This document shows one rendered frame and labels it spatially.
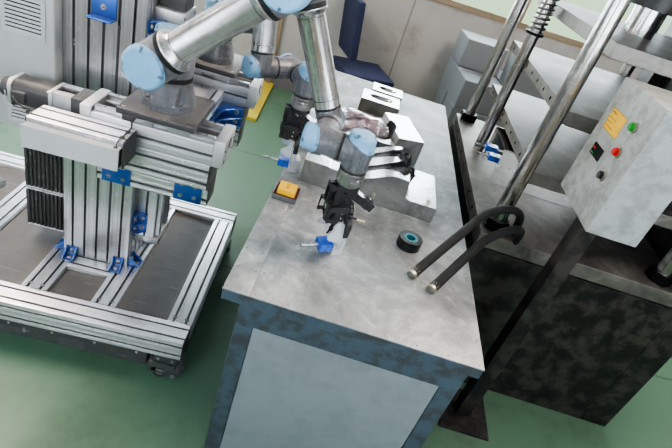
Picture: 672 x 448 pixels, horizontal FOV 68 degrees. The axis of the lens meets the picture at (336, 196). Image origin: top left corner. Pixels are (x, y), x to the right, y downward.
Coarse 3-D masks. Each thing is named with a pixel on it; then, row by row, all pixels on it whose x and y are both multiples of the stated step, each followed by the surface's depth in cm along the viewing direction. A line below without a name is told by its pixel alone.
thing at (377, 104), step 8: (368, 96) 253; (376, 96) 259; (384, 96) 260; (360, 104) 251; (368, 104) 251; (376, 104) 250; (384, 104) 250; (392, 104) 253; (368, 112) 253; (376, 112) 252; (384, 112) 252; (392, 112) 251
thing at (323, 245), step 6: (318, 240) 146; (324, 240) 146; (300, 246) 144; (306, 246) 144; (318, 246) 146; (324, 246) 145; (330, 246) 146; (342, 246) 147; (330, 252) 148; (336, 252) 148
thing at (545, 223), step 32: (480, 128) 287; (480, 160) 246; (480, 192) 216; (480, 224) 192; (512, 224) 200; (544, 224) 208; (544, 256) 189; (608, 256) 200; (640, 256) 208; (640, 288) 190
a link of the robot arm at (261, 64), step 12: (264, 24) 155; (276, 24) 158; (252, 36) 159; (264, 36) 157; (252, 48) 160; (264, 48) 158; (252, 60) 159; (264, 60) 160; (276, 60) 164; (252, 72) 160; (264, 72) 162; (276, 72) 165
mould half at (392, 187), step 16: (320, 160) 176; (384, 160) 185; (400, 160) 184; (304, 176) 177; (320, 176) 177; (368, 176) 176; (384, 176) 173; (400, 176) 173; (416, 176) 194; (432, 176) 198; (368, 192) 177; (384, 192) 176; (400, 192) 175; (416, 192) 183; (432, 192) 187; (400, 208) 179; (416, 208) 178; (432, 208) 177
